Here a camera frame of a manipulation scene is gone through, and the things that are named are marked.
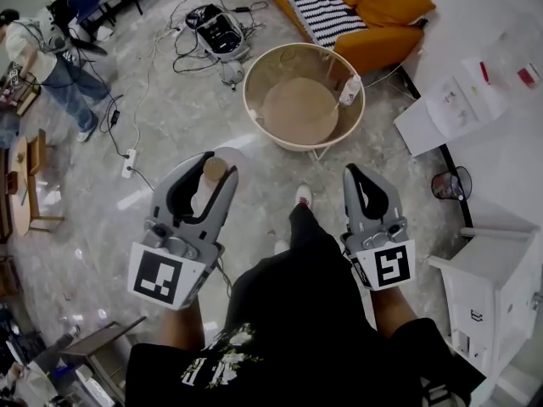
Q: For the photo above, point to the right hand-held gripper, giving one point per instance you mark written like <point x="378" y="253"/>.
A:
<point x="390" y="265"/>

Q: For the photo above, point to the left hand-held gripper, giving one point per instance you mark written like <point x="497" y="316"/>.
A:
<point x="157" y="276"/>

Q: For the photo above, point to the person's left forearm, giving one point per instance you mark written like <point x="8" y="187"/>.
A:
<point x="182" y="325"/>

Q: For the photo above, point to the person's right forearm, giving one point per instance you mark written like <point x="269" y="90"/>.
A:
<point x="392" y="312"/>

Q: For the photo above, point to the round grey table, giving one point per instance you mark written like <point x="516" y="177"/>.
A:
<point x="297" y="113"/>

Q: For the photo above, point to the person's black trousers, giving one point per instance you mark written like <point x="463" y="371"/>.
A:
<point x="307" y="227"/>

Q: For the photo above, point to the person's right white shoe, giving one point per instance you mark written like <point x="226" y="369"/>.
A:
<point x="303" y="195"/>

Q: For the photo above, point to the person's white shoe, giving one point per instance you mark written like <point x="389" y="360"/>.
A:
<point x="281" y="247"/>
<point x="303" y="195"/>

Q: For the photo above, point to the white power strip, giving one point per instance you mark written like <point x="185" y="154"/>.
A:
<point x="129" y="163"/>

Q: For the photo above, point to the white water dispenser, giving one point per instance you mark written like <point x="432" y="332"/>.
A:
<point x="424" y="134"/>

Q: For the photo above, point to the person's left white shoe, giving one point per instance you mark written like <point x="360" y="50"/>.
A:
<point x="281" y="247"/>

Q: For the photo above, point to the black power adapter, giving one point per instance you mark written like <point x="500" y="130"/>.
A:
<point x="242" y="9"/>
<point x="115" y="117"/>

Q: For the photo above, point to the clear plastic water bottle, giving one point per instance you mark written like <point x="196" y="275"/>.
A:
<point x="350" y="91"/>

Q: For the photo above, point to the white cabinet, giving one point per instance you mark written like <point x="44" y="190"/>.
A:
<point x="488" y="261"/>

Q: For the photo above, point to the person's black t-shirt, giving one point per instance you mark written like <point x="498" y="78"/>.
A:
<point x="297" y="312"/>

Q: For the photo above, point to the white rounded device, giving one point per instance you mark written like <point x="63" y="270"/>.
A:
<point x="231" y="74"/>

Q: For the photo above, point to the orange sofa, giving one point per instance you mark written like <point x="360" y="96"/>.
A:
<point x="382" y="45"/>

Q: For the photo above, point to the grey metal stand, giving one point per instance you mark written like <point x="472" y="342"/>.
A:
<point x="97" y="341"/>

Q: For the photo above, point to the wooden chair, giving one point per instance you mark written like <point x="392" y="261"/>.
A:
<point x="34" y="155"/>

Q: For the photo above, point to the black and white striped blanket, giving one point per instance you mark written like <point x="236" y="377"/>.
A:
<point x="326" y="19"/>

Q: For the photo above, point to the clear water jug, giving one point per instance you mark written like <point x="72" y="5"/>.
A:
<point x="509" y="49"/>

